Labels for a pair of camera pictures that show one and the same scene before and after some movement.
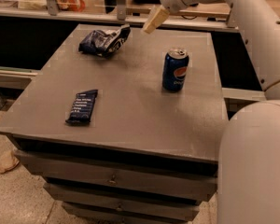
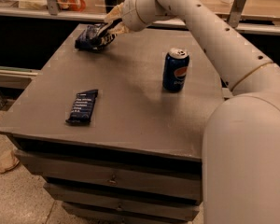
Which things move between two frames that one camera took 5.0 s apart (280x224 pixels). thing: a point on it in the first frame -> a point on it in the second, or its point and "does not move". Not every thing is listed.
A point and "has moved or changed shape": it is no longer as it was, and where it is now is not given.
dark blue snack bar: [82, 107] does not move
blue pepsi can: [175, 69] does not move
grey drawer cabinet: [132, 137] does not move
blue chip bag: [99, 43] has moved or changed shape
